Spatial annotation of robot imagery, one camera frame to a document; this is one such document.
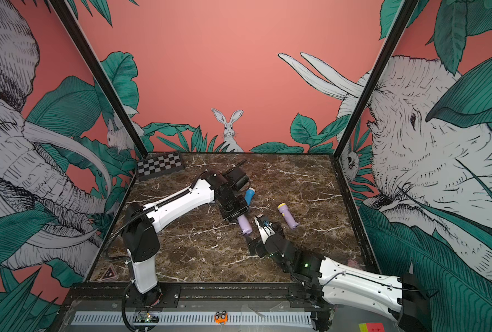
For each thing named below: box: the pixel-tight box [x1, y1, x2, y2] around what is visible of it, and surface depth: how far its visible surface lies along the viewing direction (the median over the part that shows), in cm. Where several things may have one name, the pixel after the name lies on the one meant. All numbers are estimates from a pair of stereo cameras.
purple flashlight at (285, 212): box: [277, 201, 300, 229], surface depth 95 cm
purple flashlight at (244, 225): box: [236, 214, 253, 235], surface depth 76 cm
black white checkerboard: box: [136, 150, 184, 181], surface depth 113 cm
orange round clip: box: [213, 309, 229, 325], surface depth 70 cm
